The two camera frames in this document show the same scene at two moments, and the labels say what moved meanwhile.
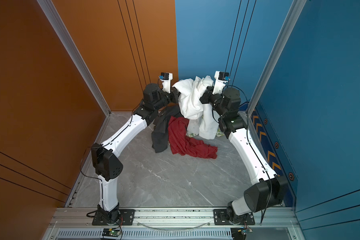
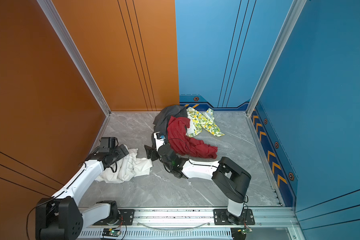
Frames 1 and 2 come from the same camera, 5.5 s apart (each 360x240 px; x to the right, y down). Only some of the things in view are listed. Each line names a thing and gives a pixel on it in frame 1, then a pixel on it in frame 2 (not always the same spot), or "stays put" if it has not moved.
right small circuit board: x=240 y=233 stays put
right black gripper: x=207 y=95 to x=151 y=152
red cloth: x=182 y=144 stays put
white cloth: x=203 y=120 to x=128 y=168
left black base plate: x=127 y=217 stays put
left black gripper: x=174 y=95 to x=120 y=152
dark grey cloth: x=160 y=133 stays put
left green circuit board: x=110 y=232 stays put
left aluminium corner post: x=50 y=9 stays put
